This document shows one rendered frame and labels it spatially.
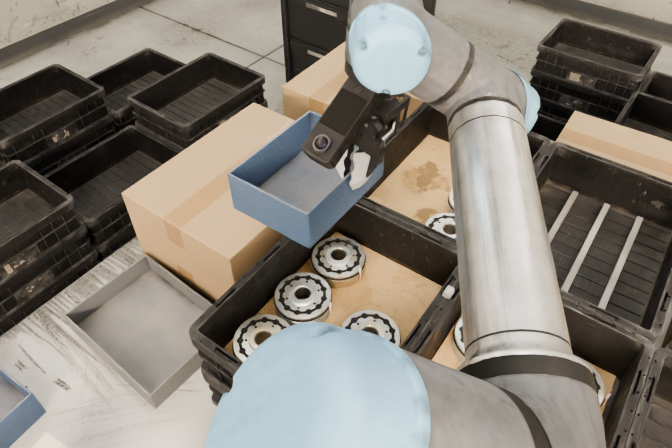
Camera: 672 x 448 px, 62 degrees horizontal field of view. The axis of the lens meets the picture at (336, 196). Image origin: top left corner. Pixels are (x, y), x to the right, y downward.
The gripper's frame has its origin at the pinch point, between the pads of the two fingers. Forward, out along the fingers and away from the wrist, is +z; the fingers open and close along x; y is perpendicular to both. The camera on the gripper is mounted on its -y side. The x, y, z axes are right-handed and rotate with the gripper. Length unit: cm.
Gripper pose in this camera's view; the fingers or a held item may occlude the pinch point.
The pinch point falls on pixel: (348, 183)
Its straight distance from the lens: 82.1
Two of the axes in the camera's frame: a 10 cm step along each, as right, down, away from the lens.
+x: -7.8, -4.9, 3.8
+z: -0.8, 6.8, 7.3
